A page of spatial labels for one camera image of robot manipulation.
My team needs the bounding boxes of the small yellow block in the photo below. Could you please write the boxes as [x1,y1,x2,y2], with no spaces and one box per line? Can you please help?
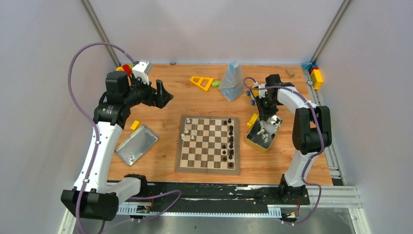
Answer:
[130,120,141,131]

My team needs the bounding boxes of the yellow triangle block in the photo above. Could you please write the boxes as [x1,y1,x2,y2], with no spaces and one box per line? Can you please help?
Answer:
[189,76,214,92]

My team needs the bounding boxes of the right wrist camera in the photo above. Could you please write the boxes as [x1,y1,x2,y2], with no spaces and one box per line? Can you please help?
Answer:
[257,83,267,98]

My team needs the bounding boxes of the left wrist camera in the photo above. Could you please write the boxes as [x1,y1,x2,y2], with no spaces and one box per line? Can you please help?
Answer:
[132,60,153,85]

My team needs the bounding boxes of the brown wooden block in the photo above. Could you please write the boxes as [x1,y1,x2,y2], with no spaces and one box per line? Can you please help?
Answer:
[285,69,295,78]

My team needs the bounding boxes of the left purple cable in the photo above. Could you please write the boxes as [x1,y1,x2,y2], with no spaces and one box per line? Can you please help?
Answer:
[67,42,182,234]

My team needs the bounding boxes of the yellow tin with chess pieces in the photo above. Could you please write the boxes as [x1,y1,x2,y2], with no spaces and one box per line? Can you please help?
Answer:
[245,115,283,153]

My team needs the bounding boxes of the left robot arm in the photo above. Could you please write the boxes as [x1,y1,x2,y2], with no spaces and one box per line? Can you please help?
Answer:
[60,71,173,221]

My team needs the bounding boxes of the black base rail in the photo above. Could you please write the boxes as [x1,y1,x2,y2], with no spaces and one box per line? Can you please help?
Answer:
[128,182,310,215]

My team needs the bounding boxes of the wooden chess board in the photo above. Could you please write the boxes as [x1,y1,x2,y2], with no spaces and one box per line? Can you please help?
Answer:
[175,115,241,175]

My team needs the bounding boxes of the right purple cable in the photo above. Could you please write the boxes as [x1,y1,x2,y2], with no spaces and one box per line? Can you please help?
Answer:
[243,77,325,226]

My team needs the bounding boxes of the green block by bag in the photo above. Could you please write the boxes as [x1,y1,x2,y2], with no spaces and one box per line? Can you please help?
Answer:
[211,80,220,88]

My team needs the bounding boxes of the yellow arch block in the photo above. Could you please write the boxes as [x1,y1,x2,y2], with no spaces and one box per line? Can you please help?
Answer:
[246,114,259,129]

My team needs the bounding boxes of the purple cable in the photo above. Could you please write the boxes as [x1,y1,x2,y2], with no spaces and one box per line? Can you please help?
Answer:
[243,77,325,226]
[67,42,182,234]

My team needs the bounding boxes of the silver tin lid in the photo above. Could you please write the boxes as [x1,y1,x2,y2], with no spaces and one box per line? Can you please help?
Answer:
[114,125,159,166]

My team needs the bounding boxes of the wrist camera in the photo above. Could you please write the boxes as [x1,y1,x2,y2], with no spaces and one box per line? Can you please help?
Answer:
[132,60,153,85]
[257,83,267,98]

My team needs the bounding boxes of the toy brick car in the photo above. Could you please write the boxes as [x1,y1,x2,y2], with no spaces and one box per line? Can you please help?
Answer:
[246,90,259,105]

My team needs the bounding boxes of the stacked duplo bricks corner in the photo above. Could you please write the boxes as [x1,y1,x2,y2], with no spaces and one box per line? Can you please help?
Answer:
[301,63,324,90]

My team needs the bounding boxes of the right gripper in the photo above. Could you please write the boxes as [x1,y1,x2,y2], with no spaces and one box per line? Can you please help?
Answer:
[255,94,280,120]

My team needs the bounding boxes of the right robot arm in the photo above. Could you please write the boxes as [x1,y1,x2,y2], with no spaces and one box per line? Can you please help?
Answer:
[253,74,332,204]

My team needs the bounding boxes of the colourful cylinder blocks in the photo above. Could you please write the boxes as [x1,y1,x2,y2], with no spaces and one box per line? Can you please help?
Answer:
[116,64,133,76]

